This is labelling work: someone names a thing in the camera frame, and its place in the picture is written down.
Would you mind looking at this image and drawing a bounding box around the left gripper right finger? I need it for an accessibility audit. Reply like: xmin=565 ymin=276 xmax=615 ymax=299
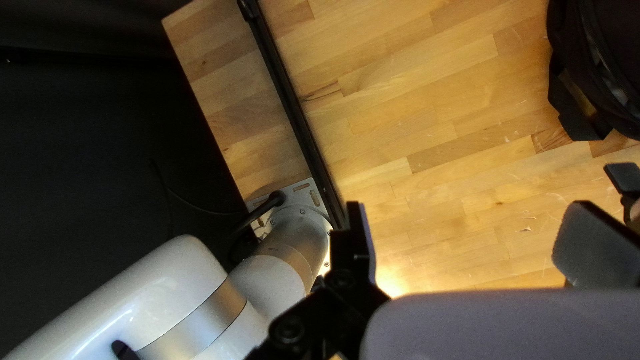
xmin=551 ymin=200 xmax=640 ymax=289

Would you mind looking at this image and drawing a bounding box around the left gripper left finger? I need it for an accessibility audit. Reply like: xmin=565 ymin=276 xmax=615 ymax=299
xmin=244 ymin=201 xmax=392 ymax=360

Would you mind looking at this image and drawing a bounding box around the black backpack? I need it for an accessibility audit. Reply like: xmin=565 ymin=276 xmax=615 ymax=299
xmin=545 ymin=0 xmax=640 ymax=142

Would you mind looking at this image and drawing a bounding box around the silver mounting plate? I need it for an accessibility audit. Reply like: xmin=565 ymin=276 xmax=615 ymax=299
xmin=244 ymin=177 xmax=337 ymax=281

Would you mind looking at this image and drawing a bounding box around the thick black power cable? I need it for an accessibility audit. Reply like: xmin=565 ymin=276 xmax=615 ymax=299
xmin=229 ymin=190 xmax=287 ymax=263

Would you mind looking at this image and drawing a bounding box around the black frame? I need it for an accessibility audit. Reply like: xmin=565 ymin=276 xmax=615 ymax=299
xmin=237 ymin=0 xmax=349 ymax=231

